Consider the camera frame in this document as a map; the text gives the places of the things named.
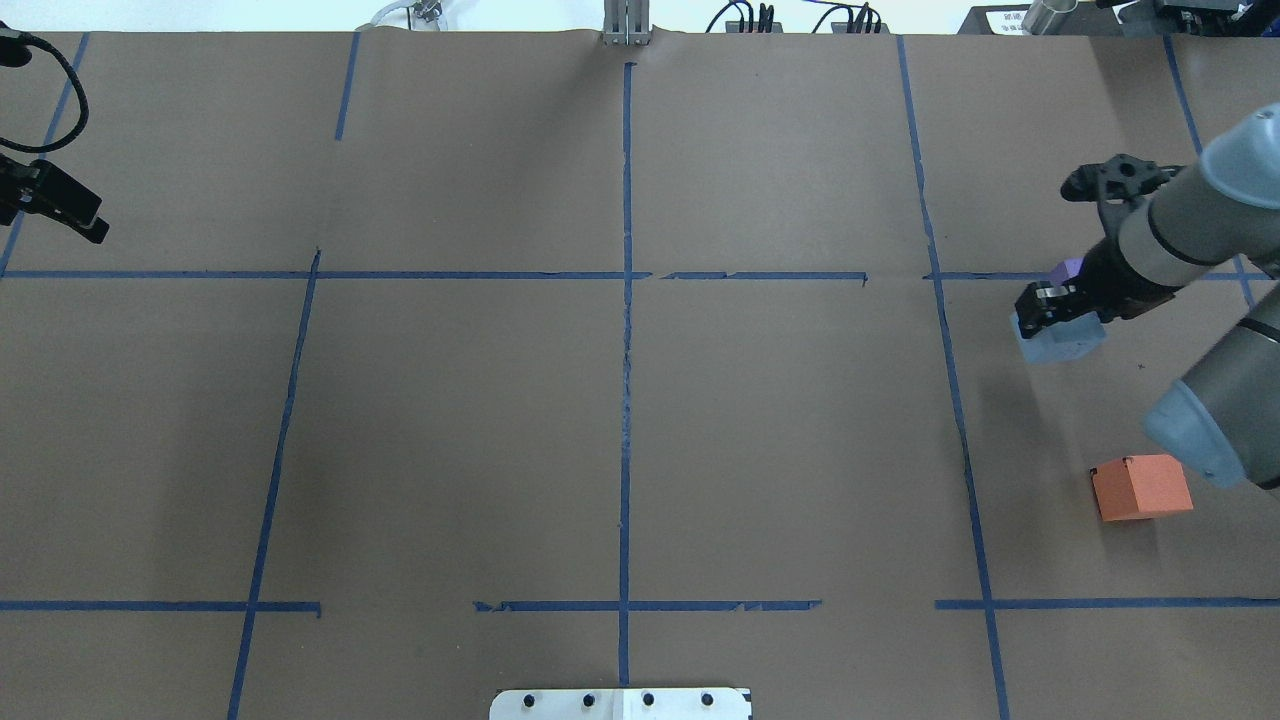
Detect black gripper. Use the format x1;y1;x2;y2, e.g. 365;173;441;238
1;155;110;243
1015;154;1187;336

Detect light blue foam block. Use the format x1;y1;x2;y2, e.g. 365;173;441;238
1010;313;1107;364

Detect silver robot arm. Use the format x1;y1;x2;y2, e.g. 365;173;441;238
1009;102;1277;495

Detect purple foam block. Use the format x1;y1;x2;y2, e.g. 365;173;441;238
1050;258;1083;287

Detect orange foam block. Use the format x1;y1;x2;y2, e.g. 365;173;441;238
1089;454;1194;521

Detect metal cup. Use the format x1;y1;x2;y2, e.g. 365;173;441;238
1020;0;1080;36

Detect white camera mast base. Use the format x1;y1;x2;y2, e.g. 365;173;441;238
488;687;754;719

